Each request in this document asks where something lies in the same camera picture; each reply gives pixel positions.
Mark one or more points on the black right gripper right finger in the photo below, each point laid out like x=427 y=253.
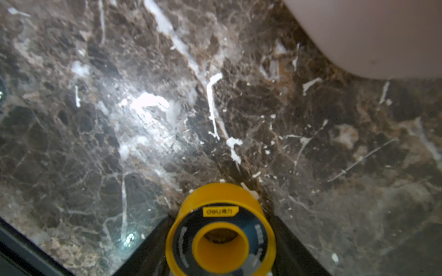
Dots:
x=292 y=257

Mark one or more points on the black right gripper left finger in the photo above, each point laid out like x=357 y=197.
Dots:
x=149 y=258

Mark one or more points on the yellow tape roll navy label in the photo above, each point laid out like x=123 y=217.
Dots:
x=220 y=230

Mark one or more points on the white plastic storage box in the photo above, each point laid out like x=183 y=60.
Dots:
x=376 y=39

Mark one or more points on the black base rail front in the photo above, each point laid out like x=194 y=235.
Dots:
x=20 y=256

